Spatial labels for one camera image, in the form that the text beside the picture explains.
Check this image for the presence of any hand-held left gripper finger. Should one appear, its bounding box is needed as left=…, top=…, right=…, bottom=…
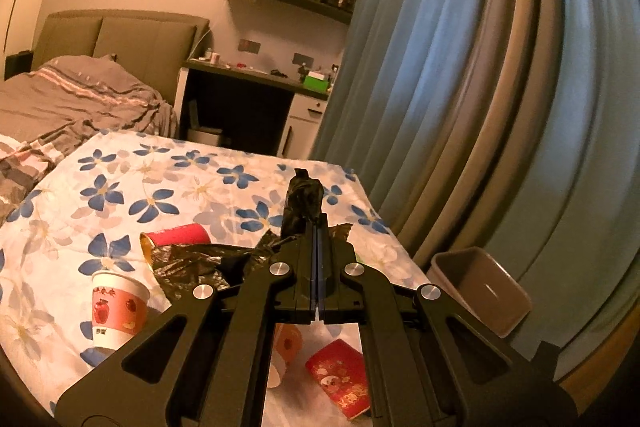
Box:
left=55, top=227, right=319, bottom=427
left=318, top=227, right=576, bottom=427

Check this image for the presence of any black plastic bag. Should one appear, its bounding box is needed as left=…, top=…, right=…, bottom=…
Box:
left=150, top=167, right=357, bottom=303

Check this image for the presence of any red paper cup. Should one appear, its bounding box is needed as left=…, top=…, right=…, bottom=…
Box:
left=139, top=223, right=212, bottom=269

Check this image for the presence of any brown plastic trash bin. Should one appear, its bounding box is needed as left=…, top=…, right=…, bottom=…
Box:
left=430, top=247, right=532, bottom=339

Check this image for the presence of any white printed paper cup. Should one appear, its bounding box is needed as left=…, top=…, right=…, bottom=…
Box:
left=270, top=324, right=303, bottom=389
left=91, top=269, right=150, bottom=351

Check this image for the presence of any red envelope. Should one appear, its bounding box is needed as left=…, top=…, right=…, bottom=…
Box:
left=305, top=339, right=372, bottom=423

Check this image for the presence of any white drawer cabinet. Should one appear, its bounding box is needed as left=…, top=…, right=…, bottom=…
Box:
left=280, top=93, right=328, bottom=158

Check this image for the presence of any white box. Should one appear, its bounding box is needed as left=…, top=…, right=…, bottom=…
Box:
left=187, top=127, right=223, bottom=148

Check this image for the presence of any floral blue white blanket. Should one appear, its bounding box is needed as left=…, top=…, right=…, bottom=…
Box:
left=0, top=127, right=431, bottom=427

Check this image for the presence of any green box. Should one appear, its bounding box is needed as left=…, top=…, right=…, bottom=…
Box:
left=303, top=71, right=332, bottom=92

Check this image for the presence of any dark wooden desk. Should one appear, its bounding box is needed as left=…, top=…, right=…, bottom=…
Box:
left=175, top=58, right=331, bottom=148

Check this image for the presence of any blue curtain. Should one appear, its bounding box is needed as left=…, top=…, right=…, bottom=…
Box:
left=310, top=0, right=640, bottom=358

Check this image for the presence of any grey curtain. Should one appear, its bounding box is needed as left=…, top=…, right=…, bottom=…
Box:
left=385, top=0, right=626, bottom=288

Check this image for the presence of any grey padded headboard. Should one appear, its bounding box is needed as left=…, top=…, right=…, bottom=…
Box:
left=31, top=10, right=211, bottom=105

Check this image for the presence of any grey striped duvet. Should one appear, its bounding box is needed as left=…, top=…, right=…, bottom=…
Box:
left=0, top=54, right=180, bottom=228

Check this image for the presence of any black bedside unit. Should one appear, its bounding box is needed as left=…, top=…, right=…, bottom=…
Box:
left=4, top=50, right=33, bottom=80

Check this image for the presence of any long wardrobe handle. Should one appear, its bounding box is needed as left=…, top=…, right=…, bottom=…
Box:
left=8, top=0, right=19, bottom=52

